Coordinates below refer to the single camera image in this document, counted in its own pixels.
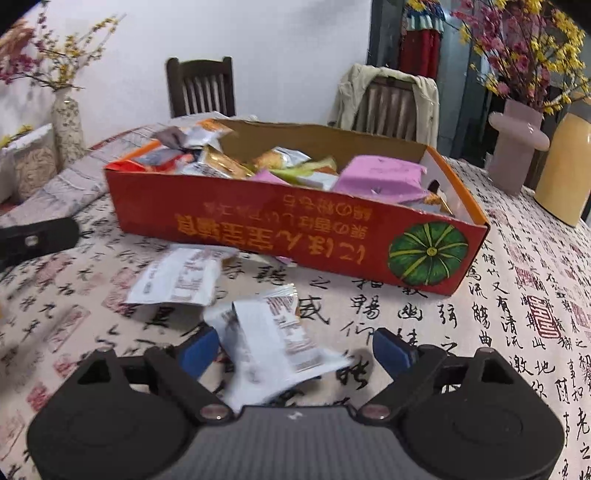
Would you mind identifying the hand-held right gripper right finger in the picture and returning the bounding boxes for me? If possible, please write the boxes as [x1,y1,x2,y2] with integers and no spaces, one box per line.
[355,328,527,425]

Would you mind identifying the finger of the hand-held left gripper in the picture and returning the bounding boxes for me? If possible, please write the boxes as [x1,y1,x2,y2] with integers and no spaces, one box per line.
[0,217,80,272]

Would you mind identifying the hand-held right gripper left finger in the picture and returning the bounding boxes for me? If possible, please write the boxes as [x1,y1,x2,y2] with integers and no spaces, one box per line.
[69,325,234,426]

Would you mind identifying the white snack packet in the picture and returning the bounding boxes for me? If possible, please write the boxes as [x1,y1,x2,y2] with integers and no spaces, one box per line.
[126,246,238,306]
[203,284,354,414]

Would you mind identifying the orange cardboard box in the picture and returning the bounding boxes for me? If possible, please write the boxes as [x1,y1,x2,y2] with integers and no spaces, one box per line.
[102,117,490,296]

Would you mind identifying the pink snack packet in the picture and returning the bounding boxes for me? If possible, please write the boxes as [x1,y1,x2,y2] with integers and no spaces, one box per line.
[331,155,428,205]

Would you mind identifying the heap of assorted snacks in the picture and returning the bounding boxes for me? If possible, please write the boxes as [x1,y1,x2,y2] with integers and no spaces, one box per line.
[108,119,455,215]

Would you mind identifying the grey pink patterned cloth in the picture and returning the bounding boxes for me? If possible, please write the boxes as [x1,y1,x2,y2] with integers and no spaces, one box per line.
[0,121,185,217]

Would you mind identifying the slim floral ceramic vase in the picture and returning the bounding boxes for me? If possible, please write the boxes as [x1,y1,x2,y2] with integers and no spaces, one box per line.
[51,90,87,163]

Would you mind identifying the thin yellow flower twigs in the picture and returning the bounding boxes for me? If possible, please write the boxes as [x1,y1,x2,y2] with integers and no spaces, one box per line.
[0,14,126,93]

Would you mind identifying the dark wooden chair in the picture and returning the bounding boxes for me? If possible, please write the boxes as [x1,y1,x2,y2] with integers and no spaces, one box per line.
[165,56,236,118]

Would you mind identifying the pink glass vase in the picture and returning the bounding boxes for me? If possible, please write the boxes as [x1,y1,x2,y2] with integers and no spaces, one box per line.
[487,99,551,197]

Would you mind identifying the brown slatted wooden chair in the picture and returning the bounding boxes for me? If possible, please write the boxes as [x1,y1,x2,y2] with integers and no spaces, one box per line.
[353,76,432,141]

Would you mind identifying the yellow thermos jug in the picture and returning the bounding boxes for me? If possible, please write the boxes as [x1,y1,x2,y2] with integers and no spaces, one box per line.
[534,98,591,228]

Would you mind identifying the chair with beige jacket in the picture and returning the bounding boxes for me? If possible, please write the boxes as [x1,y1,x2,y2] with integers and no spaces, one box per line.
[327,64,440,148]

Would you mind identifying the dark framed glass door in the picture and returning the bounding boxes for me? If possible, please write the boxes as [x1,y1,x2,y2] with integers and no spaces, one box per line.
[367,0,591,190]

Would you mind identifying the red hanging garment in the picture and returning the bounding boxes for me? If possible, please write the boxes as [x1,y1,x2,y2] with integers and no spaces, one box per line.
[399,0,446,79]

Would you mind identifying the yellow and pink blossom branches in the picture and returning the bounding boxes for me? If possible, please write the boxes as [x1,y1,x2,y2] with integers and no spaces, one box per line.
[406,0,591,116]

